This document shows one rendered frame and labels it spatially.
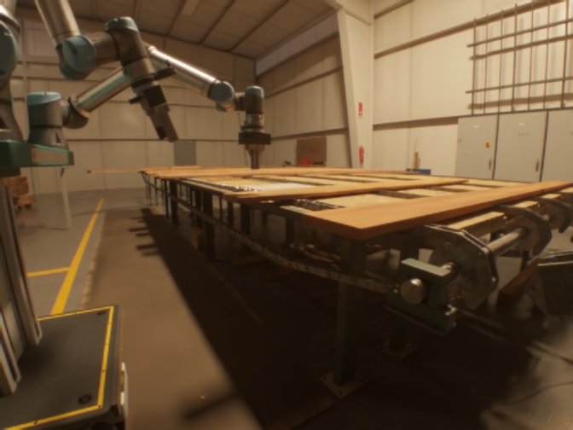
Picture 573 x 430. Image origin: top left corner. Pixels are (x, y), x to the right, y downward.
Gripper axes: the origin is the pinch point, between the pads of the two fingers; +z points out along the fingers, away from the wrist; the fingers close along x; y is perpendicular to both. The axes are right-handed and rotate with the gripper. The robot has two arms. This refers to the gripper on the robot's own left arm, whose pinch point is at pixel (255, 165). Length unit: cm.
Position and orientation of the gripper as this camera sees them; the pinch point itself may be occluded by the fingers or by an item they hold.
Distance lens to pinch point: 116.9
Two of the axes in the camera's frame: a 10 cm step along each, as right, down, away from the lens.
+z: 0.0, 9.8, 1.9
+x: 8.0, -1.1, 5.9
